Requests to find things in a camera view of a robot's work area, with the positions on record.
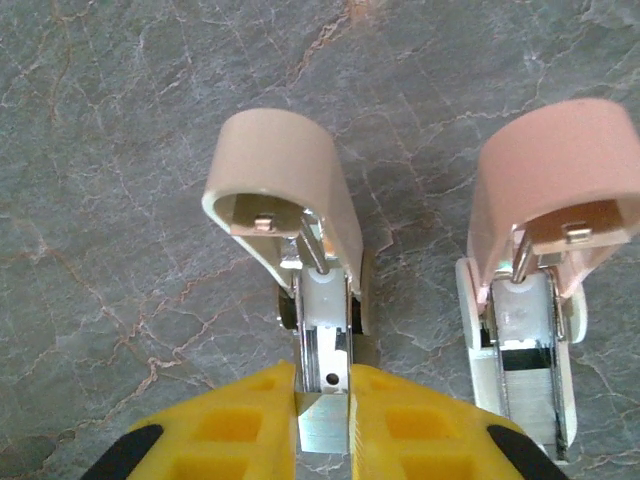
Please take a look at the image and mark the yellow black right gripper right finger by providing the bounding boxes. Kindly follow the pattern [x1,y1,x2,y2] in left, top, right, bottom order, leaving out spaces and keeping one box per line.
[349,363,569,480]

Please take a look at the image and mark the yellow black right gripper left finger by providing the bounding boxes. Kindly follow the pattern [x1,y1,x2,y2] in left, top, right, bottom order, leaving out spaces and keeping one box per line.
[82,360,299,480]

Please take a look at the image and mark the silver staple strip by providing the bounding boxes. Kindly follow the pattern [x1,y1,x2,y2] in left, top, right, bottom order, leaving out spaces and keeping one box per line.
[295,392,351,456]
[502,367,557,446]

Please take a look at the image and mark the pink mini stapler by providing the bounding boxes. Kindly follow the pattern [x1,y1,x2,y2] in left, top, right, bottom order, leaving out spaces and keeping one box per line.
[455,98,640,461]

